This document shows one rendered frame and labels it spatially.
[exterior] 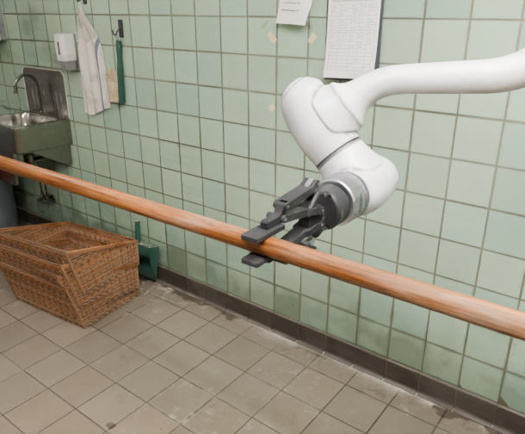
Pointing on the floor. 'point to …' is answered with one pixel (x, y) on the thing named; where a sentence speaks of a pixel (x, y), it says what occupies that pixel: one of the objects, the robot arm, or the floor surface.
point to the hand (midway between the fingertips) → (262, 243)
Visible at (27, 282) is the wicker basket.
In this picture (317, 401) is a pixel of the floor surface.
